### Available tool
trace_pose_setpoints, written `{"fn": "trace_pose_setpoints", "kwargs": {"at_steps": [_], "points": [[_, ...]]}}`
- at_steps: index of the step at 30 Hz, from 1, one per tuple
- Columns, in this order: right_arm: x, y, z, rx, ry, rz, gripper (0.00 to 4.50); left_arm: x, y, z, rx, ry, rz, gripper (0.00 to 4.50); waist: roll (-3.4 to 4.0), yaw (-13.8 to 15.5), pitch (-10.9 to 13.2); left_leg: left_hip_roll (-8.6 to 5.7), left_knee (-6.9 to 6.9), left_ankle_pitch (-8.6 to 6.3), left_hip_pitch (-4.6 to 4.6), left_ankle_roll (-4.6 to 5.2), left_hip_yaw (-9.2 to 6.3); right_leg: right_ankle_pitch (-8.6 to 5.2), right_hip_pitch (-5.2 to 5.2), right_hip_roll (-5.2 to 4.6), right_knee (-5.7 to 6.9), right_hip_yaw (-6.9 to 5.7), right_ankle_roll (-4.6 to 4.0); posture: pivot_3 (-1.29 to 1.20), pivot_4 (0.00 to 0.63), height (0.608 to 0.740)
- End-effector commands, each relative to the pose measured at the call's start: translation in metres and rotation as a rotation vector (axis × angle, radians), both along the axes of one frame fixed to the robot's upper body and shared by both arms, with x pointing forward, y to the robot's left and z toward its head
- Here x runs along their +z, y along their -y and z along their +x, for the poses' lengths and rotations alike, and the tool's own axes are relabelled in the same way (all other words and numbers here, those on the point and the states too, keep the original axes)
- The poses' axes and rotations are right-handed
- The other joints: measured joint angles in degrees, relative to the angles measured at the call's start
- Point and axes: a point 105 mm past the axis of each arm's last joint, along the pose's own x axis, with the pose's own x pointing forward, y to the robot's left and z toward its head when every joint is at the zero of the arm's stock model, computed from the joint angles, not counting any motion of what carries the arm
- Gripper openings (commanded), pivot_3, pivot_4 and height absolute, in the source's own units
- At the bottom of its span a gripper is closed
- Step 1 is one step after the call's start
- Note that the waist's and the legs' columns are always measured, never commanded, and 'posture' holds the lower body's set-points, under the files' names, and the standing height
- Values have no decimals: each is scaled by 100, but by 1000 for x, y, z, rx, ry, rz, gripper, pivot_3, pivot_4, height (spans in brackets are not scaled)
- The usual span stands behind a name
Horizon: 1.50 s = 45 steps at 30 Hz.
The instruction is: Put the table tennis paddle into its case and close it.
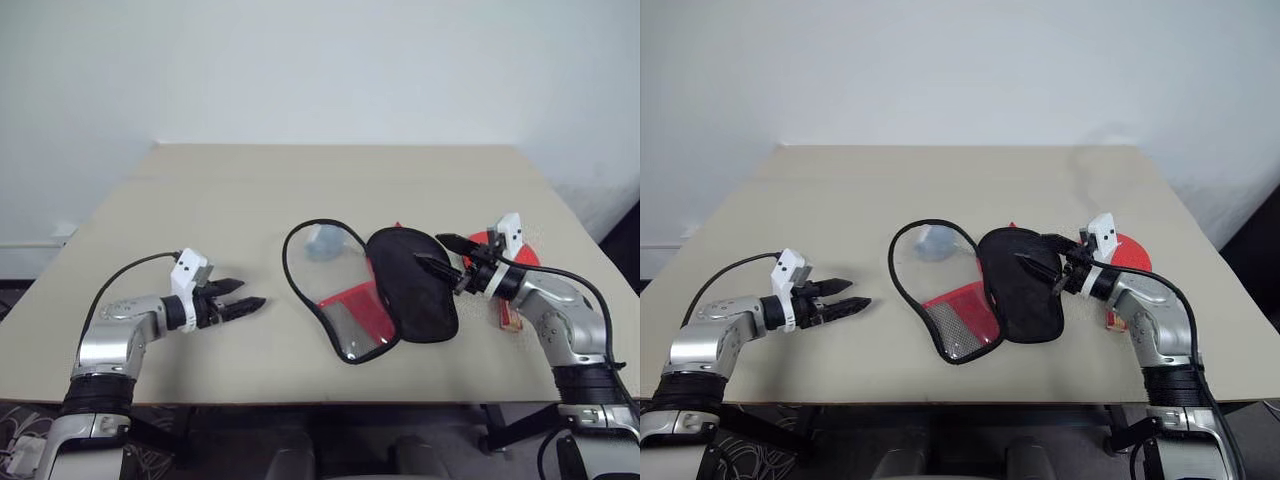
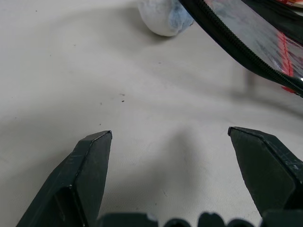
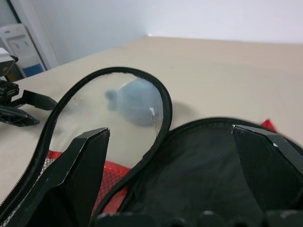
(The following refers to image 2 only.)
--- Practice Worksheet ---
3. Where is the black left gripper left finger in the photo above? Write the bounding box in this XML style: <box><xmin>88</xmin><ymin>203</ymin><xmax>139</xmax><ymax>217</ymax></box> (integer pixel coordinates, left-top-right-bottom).
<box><xmin>16</xmin><ymin>130</ymin><xmax>113</xmax><ymax>227</ymax></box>

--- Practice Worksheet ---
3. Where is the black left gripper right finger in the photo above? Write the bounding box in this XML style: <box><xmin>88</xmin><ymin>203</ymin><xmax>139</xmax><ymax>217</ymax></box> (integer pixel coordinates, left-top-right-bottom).
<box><xmin>227</xmin><ymin>126</ymin><xmax>303</xmax><ymax>218</ymax></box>

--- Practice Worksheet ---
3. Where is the clear pouch with black zipper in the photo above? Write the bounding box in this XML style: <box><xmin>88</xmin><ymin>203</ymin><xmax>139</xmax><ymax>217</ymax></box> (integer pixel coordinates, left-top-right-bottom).
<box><xmin>178</xmin><ymin>0</ymin><xmax>303</xmax><ymax>98</ymax></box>

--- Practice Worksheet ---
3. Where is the white and blue cloth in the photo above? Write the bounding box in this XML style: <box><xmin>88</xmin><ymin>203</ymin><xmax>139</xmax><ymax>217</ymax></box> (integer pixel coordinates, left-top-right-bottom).
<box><xmin>136</xmin><ymin>0</ymin><xmax>195</xmax><ymax>37</ymax></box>

